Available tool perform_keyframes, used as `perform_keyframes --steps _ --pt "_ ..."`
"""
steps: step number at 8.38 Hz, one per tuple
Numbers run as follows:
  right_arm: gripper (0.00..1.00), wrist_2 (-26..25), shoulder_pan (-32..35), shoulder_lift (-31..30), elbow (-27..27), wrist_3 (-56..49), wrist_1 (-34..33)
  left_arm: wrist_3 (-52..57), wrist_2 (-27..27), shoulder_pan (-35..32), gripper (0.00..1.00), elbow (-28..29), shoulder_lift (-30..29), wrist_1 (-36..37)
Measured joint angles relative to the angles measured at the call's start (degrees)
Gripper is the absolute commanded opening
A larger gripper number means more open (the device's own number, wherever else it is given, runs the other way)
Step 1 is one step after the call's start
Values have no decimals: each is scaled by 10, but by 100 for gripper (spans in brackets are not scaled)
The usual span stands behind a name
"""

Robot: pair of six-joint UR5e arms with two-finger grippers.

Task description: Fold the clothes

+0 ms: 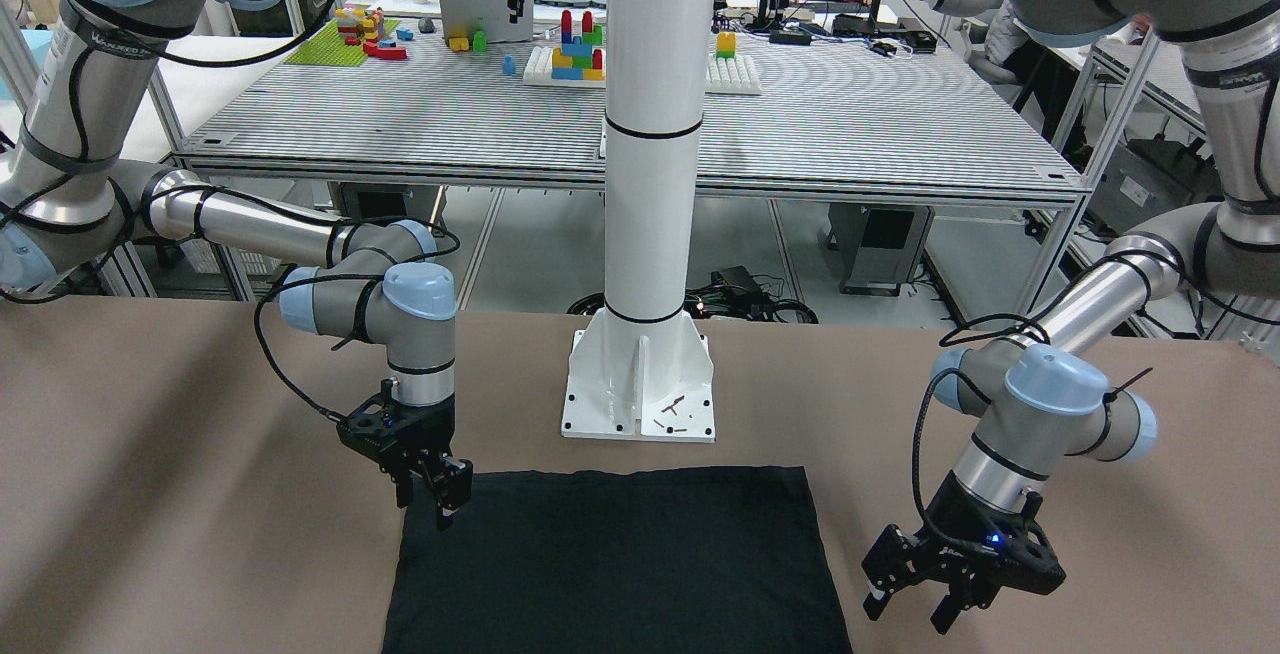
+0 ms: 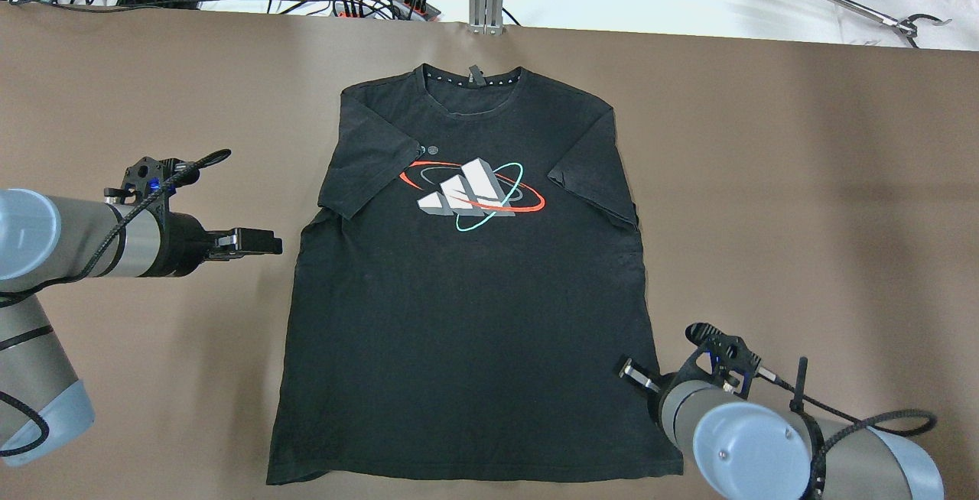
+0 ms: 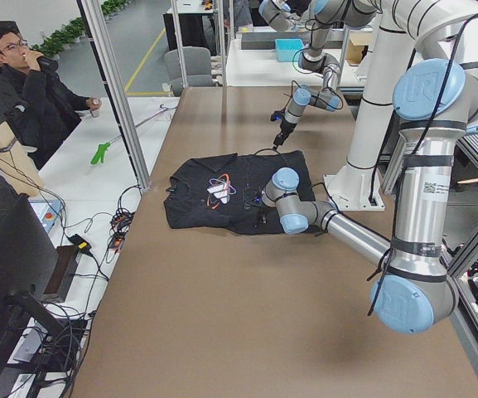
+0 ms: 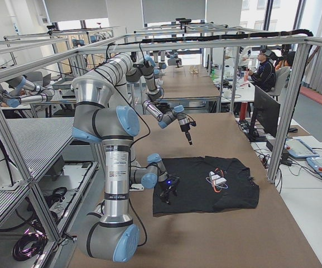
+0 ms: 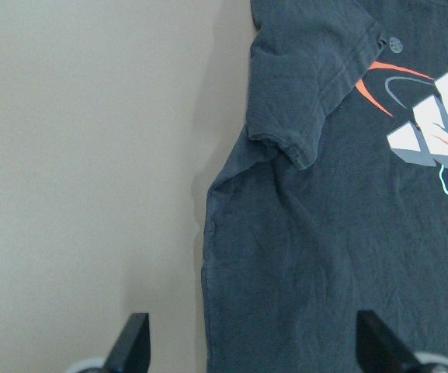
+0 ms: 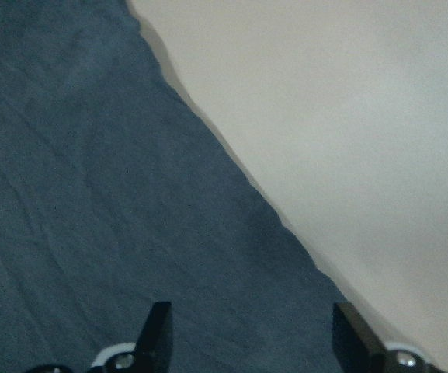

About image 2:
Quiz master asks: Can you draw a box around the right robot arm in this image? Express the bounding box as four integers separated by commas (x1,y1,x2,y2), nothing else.
657,379,945,499

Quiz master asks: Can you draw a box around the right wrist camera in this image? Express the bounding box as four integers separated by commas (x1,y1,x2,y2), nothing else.
618,322,766,398

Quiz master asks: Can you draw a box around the black printed t-shirt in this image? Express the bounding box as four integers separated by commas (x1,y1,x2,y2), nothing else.
266,64,683,485

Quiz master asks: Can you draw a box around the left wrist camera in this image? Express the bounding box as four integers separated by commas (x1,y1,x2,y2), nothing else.
102,157,200,218

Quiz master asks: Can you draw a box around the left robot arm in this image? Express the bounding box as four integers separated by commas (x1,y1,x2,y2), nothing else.
1,189,283,466

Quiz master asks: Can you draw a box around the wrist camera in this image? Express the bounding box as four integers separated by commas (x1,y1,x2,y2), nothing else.
102,157,200,218
618,322,766,398

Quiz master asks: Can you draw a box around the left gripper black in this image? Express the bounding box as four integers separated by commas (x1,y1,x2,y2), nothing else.
157,212,283,278

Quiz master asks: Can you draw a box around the red usb hub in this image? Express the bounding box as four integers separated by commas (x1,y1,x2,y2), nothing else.
326,0,443,22

